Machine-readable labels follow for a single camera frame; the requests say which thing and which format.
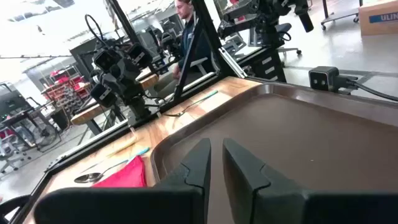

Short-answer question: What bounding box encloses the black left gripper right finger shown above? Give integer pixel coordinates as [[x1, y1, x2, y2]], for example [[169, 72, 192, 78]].
[[222, 138, 398, 224]]

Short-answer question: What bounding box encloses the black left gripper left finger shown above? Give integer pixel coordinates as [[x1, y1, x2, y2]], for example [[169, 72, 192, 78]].
[[33, 138, 212, 224]]

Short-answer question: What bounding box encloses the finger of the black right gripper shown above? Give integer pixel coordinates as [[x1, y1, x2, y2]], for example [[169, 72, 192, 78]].
[[127, 43, 154, 70], [90, 83, 118, 108]]

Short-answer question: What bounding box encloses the red cloth napkin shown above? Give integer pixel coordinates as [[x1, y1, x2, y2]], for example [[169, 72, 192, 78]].
[[90, 154, 147, 189]]

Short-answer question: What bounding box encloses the spoon with teal handle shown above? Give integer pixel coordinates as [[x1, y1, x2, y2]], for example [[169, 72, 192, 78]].
[[73, 146, 150, 184]]

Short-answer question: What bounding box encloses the knife with yellow handle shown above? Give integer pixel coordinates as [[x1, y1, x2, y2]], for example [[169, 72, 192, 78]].
[[80, 135, 139, 174]]

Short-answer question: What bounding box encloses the fork with teal handle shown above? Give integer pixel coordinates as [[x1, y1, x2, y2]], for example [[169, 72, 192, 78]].
[[164, 90, 219, 118]]

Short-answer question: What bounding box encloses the dark brown plastic tray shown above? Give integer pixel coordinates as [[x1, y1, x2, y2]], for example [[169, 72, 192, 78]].
[[150, 82, 398, 224]]

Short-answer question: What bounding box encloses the wooden workbench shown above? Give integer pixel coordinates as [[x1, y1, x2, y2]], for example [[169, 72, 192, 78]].
[[70, 73, 160, 136]]

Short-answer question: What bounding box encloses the shelf with red bins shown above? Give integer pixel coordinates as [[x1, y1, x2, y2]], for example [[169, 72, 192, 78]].
[[40, 68, 91, 116]]

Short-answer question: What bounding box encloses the person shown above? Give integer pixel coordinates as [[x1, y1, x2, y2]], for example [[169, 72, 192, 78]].
[[172, 0, 216, 81]]

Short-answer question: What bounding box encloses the black floor fan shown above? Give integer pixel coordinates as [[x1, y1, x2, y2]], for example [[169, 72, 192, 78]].
[[30, 123, 59, 147]]

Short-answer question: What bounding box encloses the grey office chair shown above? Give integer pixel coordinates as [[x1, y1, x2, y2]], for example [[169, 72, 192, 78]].
[[0, 126, 32, 175]]

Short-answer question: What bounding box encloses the black drawer cabinet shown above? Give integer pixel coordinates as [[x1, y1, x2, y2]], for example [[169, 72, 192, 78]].
[[245, 46, 287, 84]]

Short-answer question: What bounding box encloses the blue office chair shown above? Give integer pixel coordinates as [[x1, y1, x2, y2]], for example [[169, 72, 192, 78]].
[[275, 22, 303, 57]]

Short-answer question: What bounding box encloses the grey wheeled cart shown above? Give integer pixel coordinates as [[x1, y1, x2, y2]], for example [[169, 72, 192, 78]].
[[320, 0, 364, 31]]

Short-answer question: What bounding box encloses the brown cardboard box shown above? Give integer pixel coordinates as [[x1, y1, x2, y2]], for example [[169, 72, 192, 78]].
[[358, 0, 398, 37]]

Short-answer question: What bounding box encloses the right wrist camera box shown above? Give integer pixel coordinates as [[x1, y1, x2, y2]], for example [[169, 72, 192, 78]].
[[93, 48, 123, 72]]

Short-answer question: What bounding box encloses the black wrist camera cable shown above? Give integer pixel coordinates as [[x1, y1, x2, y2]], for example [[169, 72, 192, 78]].
[[84, 14, 108, 49]]

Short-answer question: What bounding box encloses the black aluminium table frame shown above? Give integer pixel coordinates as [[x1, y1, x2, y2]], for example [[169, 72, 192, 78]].
[[9, 0, 249, 224]]

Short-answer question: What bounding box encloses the small black camera box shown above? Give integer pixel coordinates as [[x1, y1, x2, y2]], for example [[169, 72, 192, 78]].
[[308, 65, 340, 93]]

